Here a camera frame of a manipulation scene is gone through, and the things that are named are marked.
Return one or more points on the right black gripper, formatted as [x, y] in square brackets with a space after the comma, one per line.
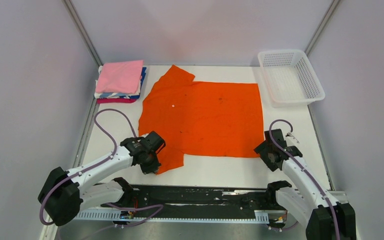
[261, 150]

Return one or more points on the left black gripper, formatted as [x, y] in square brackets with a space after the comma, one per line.
[153, 168]

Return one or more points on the orange t shirt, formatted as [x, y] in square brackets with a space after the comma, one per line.
[200, 118]

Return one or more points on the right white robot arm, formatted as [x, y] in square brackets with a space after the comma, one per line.
[322, 215]

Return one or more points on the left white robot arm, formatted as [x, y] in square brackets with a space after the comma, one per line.
[89, 179]

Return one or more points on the magenta folded t shirt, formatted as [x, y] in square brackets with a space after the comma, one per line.
[115, 100]

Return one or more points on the blue white folded t shirt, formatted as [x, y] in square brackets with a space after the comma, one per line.
[112, 95]

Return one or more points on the white plastic basket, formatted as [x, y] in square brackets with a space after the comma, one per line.
[290, 78]

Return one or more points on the pink folded t shirt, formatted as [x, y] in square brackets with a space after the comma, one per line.
[120, 77]

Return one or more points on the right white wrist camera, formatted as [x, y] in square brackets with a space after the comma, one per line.
[291, 136]

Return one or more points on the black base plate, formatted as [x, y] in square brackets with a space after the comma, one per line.
[200, 203]

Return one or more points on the aluminium frame rail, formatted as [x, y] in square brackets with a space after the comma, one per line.
[123, 217]

